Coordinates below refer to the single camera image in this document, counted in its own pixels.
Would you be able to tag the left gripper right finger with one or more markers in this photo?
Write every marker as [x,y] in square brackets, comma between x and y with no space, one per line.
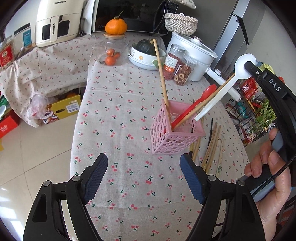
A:
[242,220]

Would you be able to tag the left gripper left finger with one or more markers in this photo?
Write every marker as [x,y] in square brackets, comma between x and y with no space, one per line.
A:
[46,220]

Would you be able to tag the bamboo chopstick with dark tip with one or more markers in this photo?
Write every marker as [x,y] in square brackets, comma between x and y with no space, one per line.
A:
[210,152]

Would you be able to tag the white plastic spoon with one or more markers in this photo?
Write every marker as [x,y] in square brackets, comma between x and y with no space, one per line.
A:
[240,74]

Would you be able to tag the plain black chopstick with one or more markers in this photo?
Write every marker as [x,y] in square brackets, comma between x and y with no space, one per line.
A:
[210,134]

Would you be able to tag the person's right hand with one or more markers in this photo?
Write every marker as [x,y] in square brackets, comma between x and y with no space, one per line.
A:
[270,206]

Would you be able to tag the green leafy vegetables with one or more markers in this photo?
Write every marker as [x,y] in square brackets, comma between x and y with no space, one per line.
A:
[264,119]

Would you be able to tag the printed pale chopstick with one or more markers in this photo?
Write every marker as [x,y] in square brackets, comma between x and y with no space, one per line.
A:
[219,159]

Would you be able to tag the red plastic spoon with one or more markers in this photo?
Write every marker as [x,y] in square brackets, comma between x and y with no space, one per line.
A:
[207,92]

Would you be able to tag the red gift box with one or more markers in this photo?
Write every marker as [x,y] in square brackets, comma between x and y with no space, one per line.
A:
[10,122]

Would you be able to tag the bamboo chopstick in basket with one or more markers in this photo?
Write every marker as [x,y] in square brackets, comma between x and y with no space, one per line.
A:
[162,79]
[208,103]

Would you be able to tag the pink perforated utensil basket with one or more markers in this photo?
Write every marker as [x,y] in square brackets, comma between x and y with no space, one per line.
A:
[166,141]

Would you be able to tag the jar of dried fruit slices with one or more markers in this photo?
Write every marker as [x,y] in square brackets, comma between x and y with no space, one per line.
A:
[184,69]

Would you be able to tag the clear plastic bag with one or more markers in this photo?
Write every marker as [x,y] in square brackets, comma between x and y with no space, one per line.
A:
[40,110]

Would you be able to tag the yellow cardboard box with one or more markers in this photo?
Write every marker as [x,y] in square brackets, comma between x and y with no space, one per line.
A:
[62,108]

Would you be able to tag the grey refrigerator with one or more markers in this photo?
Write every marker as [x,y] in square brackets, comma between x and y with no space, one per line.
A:
[226,27]

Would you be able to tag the jar of red goji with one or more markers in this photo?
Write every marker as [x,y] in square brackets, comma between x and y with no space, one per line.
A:
[172,60]

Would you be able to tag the cherry print tablecloth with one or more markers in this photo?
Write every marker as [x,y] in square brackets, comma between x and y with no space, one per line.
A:
[142,196]

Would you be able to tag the woven white lidded basket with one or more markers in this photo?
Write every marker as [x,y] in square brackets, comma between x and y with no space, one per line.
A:
[180,23]

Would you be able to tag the white ceramic bowl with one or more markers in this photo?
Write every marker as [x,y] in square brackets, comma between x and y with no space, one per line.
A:
[142,60]

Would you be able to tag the dark green squash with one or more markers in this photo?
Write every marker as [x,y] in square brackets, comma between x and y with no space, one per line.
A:
[146,46]

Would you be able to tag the clear container blue label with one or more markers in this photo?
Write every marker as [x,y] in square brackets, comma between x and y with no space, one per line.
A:
[23,39]

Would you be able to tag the glass jar with oranges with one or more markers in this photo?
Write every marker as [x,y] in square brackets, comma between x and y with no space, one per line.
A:
[112,50]

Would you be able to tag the black microwave oven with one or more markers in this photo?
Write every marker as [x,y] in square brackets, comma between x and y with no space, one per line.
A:
[140,16]

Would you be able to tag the large orange on jar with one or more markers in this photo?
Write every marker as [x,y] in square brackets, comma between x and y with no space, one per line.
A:
[116,26]

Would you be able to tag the white air fryer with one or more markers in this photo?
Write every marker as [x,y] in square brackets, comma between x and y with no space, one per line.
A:
[57,21]

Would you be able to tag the black wire storage rack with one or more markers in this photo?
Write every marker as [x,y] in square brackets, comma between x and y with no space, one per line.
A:
[244,111]

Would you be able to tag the white electric pot with handle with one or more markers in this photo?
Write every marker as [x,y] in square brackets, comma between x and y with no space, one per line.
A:
[199,52]

